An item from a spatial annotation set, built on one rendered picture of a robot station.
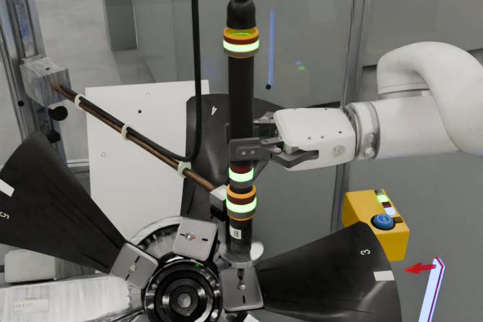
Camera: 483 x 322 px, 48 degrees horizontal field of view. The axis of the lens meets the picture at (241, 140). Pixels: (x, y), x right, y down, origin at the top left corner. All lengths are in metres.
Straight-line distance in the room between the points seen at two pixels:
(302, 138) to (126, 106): 0.54
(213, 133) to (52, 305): 0.42
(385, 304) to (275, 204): 0.85
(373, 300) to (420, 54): 0.42
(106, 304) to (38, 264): 0.15
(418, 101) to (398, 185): 1.07
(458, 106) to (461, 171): 1.26
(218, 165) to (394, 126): 0.31
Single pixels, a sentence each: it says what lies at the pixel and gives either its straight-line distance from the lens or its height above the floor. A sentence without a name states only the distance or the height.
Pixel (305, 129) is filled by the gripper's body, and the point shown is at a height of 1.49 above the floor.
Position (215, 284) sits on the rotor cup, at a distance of 0.86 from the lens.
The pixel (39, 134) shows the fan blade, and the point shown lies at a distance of 0.90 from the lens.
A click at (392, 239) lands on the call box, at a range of 1.26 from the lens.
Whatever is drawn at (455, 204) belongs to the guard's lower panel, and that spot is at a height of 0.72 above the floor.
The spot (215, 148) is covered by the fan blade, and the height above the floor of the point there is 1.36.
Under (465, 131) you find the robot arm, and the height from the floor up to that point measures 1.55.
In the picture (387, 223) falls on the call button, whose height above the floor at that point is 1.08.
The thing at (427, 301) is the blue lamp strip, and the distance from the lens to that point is 1.09.
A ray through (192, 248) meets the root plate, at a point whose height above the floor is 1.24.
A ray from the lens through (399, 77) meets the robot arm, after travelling 0.79.
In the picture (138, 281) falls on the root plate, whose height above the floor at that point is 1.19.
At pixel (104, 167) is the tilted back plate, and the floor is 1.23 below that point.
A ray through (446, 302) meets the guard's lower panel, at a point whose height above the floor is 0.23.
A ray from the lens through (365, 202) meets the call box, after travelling 1.32.
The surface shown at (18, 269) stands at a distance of 1.10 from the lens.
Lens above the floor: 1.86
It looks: 31 degrees down
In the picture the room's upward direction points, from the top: straight up
